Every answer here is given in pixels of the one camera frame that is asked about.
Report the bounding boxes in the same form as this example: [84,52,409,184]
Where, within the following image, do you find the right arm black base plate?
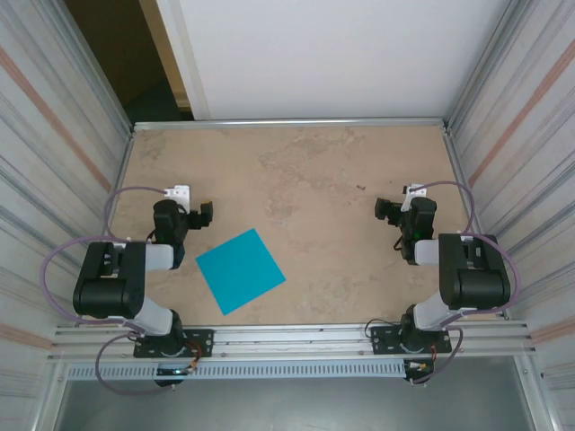
[370,323,453,356]

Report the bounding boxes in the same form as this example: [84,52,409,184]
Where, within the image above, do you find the blue paper sheet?
[195,227,288,316]

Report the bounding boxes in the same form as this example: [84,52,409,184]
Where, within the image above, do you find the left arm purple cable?
[40,185,199,396]

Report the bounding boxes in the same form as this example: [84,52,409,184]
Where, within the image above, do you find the wide aluminium mounting rail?
[47,321,538,363]

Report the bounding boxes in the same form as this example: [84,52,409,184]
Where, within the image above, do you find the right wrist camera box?
[400,183,429,213]

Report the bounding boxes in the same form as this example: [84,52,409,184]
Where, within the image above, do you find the striped translucent side panel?
[442,0,575,431]
[0,0,136,431]

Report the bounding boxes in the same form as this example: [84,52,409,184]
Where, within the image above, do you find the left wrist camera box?
[163,183,192,204]

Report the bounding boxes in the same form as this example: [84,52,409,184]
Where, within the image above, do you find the white door frame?
[138,0,212,121]

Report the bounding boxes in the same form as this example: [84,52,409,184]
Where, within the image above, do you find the black base controller box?
[155,365,199,389]
[402,358,437,386]

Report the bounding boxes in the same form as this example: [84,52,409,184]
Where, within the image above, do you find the thin aluminium table rail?
[129,117,450,134]

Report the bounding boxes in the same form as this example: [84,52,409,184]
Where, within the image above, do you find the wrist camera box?
[400,183,429,213]
[163,183,192,204]

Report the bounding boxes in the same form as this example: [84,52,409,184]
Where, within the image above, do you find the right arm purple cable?
[406,180,522,386]

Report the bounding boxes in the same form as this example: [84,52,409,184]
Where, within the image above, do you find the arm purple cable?
[40,185,199,396]
[406,180,522,386]

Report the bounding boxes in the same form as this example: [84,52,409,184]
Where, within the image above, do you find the grey slotted cable duct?
[65,358,408,381]

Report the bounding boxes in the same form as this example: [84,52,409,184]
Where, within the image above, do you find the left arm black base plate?
[133,328,215,359]

